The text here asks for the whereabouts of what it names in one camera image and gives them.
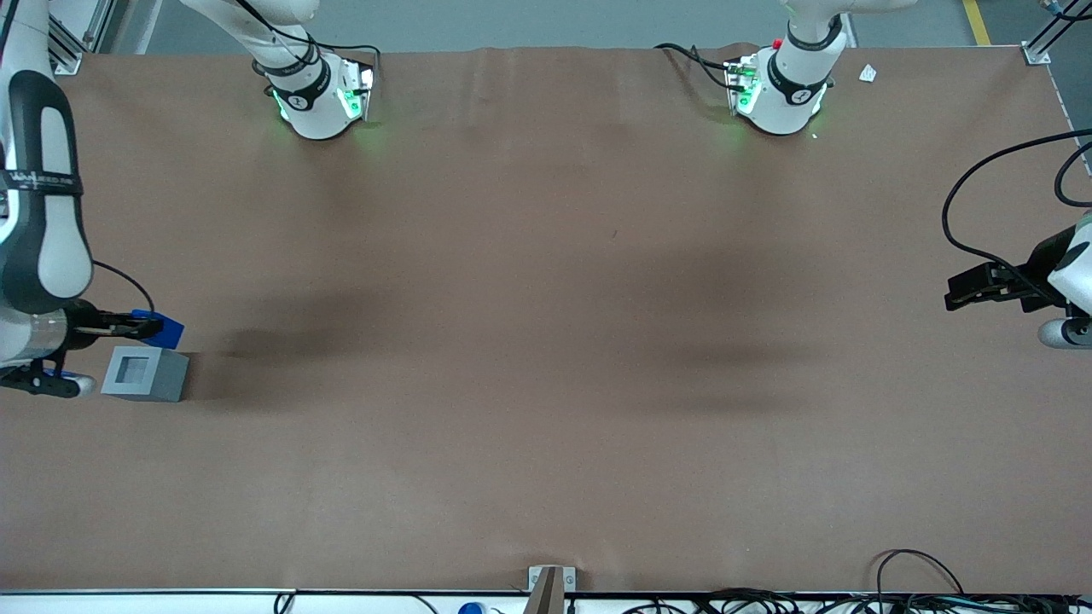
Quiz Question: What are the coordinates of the black base cable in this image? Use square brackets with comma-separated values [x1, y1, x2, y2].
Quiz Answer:
[239, 0, 382, 95]
[654, 42, 736, 91]

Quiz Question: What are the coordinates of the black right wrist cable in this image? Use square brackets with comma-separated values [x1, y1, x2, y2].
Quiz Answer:
[91, 259, 157, 315]

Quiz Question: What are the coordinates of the black left base cable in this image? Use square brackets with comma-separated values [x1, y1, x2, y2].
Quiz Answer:
[654, 42, 736, 91]

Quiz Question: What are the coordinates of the black right base cable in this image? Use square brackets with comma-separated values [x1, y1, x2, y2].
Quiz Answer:
[239, 0, 382, 95]

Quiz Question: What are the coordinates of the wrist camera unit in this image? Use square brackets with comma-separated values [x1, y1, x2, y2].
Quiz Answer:
[1037, 316, 1092, 350]
[0, 362, 96, 400]

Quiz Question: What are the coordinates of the brown paper table cover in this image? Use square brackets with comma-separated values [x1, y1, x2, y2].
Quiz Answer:
[0, 43, 1092, 594]

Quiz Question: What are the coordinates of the right wrist camera unit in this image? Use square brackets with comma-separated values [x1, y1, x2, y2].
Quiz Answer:
[0, 362, 96, 400]

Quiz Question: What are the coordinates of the short black curved cable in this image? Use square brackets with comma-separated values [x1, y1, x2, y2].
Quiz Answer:
[1054, 141, 1092, 209]

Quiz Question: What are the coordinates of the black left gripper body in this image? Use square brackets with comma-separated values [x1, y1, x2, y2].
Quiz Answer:
[1028, 226, 1077, 310]

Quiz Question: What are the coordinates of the black looped cable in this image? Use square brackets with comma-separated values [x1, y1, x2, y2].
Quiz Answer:
[874, 548, 966, 598]

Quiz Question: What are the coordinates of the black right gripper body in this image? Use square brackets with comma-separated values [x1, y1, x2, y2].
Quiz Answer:
[61, 298, 103, 352]

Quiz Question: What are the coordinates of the blue plastic block part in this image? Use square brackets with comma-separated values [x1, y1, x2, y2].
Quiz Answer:
[132, 310, 185, 349]

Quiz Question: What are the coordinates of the aluminium frame post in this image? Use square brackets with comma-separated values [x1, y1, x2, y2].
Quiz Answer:
[47, 0, 116, 76]
[1022, 0, 1092, 66]

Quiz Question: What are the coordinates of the white table edge rail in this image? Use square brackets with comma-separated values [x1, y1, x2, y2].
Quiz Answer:
[0, 588, 1092, 614]

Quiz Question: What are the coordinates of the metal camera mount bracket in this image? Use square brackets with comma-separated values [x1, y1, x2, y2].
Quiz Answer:
[528, 565, 577, 614]

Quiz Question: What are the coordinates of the black cable tangle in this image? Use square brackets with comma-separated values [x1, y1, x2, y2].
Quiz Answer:
[623, 587, 1092, 614]

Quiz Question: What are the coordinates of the left wrist camera unit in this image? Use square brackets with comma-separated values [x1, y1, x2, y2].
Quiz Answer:
[1037, 316, 1092, 350]

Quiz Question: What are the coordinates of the gray square base block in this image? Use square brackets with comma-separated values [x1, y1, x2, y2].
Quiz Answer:
[101, 345, 190, 403]

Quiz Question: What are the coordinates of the long black curved cable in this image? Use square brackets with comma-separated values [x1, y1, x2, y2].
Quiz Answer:
[941, 128, 1092, 287]

